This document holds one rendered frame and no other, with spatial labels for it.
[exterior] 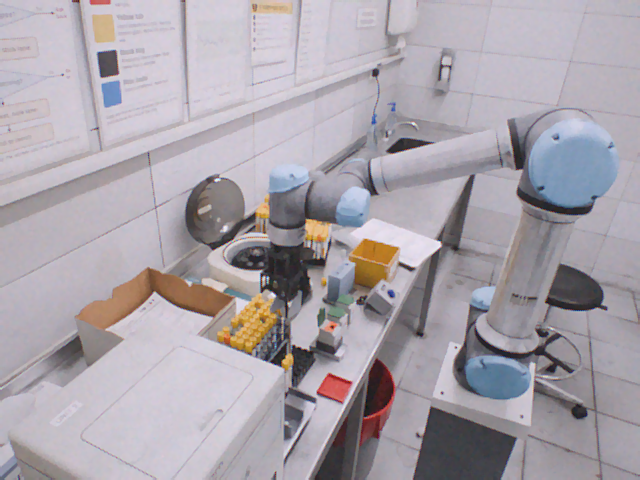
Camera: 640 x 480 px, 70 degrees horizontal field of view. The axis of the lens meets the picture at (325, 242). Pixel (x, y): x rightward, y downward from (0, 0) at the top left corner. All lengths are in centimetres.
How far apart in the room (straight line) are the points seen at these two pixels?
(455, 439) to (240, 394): 66
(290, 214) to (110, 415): 44
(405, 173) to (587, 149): 33
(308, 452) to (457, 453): 41
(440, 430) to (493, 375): 33
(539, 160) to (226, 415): 58
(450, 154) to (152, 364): 63
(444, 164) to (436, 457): 75
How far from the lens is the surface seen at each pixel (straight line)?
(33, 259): 117
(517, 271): 85
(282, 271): 95
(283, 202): 87
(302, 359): 118
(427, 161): 91
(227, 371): 76
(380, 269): 143
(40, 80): 109
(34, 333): 125
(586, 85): 331
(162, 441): 69
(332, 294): 137
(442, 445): 127
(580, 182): 76
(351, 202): 83
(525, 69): 329
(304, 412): 105
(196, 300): 126
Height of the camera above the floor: 171
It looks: 29 degrees down
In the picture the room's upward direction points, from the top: 4 degrees clockwise
